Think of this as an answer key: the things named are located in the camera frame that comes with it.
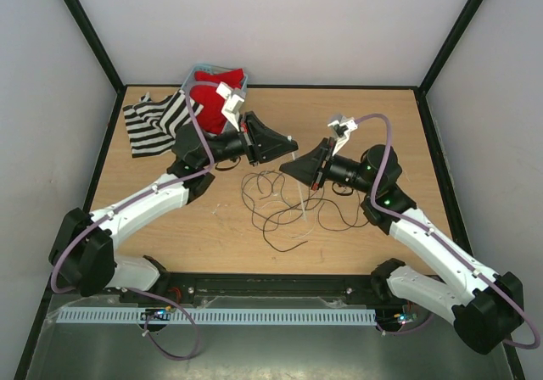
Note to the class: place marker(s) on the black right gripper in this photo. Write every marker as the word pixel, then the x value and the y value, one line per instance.
pixel 308 167

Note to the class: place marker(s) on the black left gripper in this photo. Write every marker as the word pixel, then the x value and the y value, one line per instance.
pixel 260 142

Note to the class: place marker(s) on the translucent white zip tie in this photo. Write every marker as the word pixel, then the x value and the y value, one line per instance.
pixel 299 186

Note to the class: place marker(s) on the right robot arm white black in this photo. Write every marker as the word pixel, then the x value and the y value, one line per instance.
pixel 482 305

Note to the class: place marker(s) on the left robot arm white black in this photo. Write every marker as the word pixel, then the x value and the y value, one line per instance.
pixel 84 254

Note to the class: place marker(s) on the red cloth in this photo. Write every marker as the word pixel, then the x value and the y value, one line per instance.
pixel 210 103

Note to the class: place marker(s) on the black white striped cloth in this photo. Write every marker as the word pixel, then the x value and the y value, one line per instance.
pixel 152 125

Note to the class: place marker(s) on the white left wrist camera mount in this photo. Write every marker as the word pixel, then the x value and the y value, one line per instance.
pixel 234 99

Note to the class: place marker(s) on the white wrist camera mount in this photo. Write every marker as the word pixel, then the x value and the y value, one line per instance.
pixel 341 128
pixel 234 99

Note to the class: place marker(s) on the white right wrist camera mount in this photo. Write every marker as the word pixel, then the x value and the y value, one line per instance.
pixel 341 128

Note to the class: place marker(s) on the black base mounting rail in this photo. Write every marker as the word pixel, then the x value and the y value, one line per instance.
pixel 190 287

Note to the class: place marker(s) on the light blue slotted cable duct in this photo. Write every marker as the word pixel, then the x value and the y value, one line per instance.
pixel 218 316

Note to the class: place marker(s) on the black cage frame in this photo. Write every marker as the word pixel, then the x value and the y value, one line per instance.
pixel 436 151

